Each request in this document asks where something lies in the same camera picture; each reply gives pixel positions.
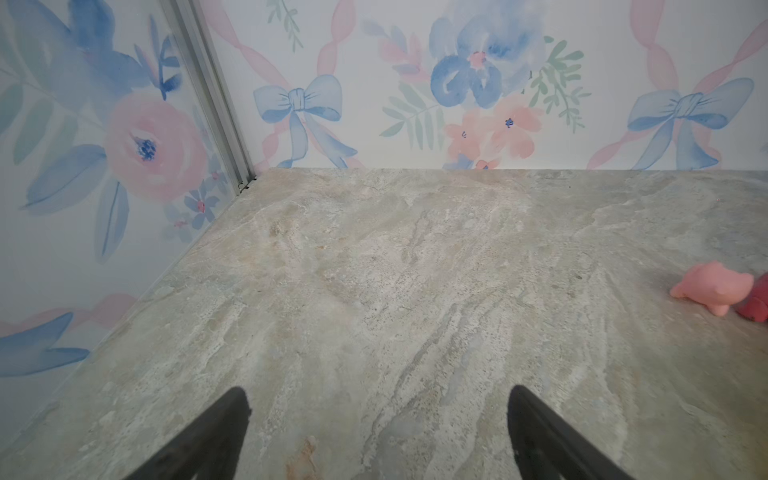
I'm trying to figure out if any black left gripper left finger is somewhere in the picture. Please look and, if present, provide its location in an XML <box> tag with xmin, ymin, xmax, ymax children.
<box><xmin>127</xmin><ymin>386</ymin><xmax>251</xmax><ymax>480</ymax></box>

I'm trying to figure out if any dark pink toy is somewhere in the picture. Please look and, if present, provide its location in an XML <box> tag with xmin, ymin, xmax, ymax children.
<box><xmin>735</xmin><ymin>273</ymin><xmax>768</xmax><ymax>323</ymax></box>

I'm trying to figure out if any light pink toy pig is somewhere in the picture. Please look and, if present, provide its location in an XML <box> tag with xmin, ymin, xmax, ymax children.
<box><xmin>670</xmin><ymin>261</ymin><xmax>755</xmax><ymax>317</ymax></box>

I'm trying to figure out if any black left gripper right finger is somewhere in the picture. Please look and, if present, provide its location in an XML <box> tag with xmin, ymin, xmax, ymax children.
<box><xmin>507</xmin><ymin>385</ymin><xmax>631</xmax><ymax>480</ymax></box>

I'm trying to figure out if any left corner aluminium post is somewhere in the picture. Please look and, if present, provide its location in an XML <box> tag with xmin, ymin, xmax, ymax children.
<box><xmin>160</xmin><ymin>0</ymin><xmax>256</xmax><ymax>193</ymax></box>

